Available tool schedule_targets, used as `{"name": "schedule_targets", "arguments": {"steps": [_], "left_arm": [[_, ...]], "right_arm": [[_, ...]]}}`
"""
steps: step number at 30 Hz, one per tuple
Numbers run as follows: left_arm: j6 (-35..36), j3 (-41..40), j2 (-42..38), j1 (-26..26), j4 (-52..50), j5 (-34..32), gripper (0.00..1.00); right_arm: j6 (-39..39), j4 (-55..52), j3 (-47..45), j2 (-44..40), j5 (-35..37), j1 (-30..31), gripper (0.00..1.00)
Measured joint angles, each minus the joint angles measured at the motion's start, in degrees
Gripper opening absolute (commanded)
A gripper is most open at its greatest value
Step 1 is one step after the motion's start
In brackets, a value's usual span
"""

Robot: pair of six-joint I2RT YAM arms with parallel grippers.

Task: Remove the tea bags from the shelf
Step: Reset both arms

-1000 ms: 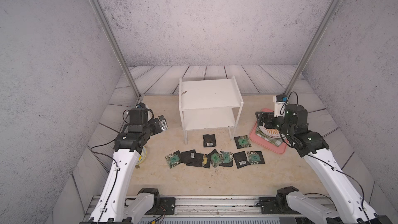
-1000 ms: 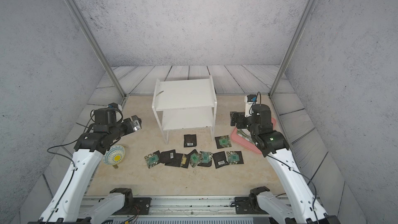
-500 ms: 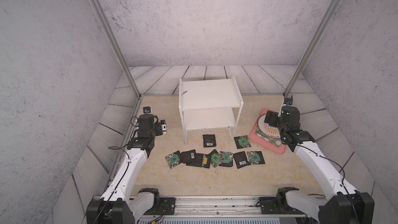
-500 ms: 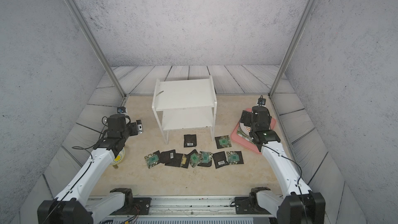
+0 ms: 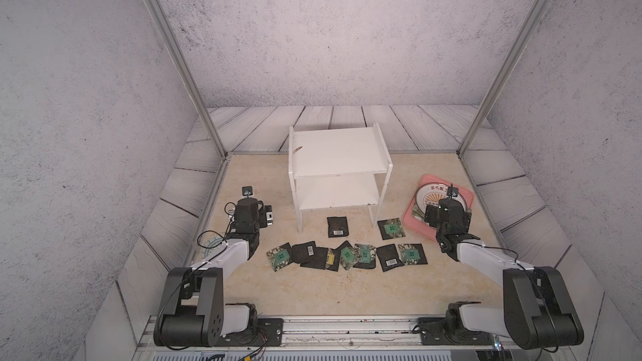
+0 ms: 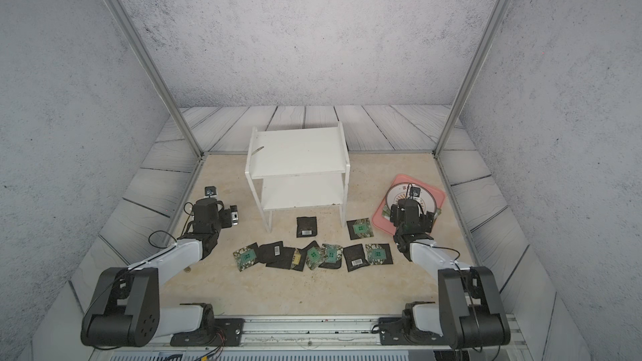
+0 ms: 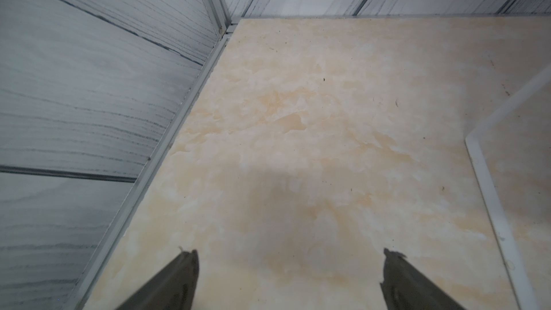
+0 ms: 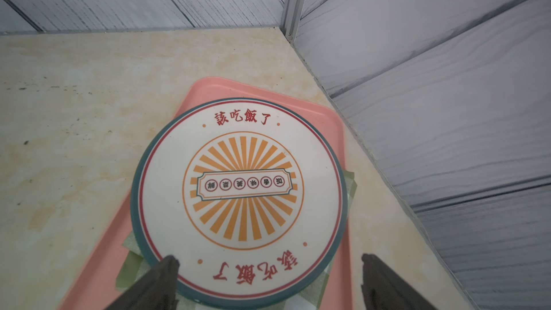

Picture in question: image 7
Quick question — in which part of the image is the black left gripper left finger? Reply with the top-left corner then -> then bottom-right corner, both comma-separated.
116,250 -> 199,310

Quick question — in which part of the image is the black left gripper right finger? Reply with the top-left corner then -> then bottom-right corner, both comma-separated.
380,248 -> 464,310

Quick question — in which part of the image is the white two-tier shelf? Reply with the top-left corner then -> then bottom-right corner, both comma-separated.
465,65 -> 550,309

